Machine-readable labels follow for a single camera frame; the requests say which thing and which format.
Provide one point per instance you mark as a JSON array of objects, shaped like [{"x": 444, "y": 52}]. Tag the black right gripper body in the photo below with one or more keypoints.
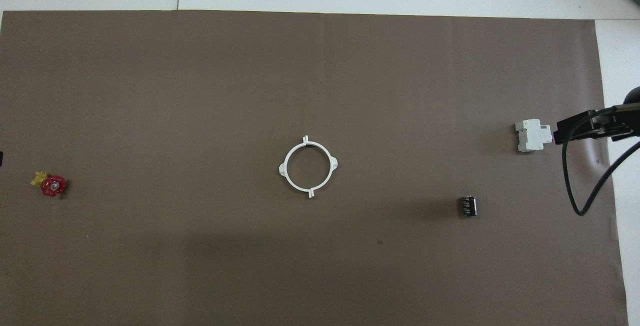
[{"x": 605, "y": 125}]

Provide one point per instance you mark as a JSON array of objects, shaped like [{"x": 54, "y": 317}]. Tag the white half pipe clamp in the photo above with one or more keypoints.
[
  {"x": 282, "y": 169},
  {"x": 334, "y": 162}
]

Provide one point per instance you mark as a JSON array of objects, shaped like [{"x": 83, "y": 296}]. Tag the black cylindrical capacitor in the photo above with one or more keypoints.
[{"x": 468, "y": 206}]

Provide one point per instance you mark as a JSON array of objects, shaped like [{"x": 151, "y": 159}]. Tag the white circuit breaker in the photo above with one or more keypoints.
[{"x": 532, "y": 136}]

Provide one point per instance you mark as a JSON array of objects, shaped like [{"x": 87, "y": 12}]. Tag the brown table mat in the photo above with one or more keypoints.
[{"x": 320, "y": 91}]

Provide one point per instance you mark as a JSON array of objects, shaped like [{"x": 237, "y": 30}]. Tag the red handwheel brass valve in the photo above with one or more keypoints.
[{"x": 53, "y": 185}]

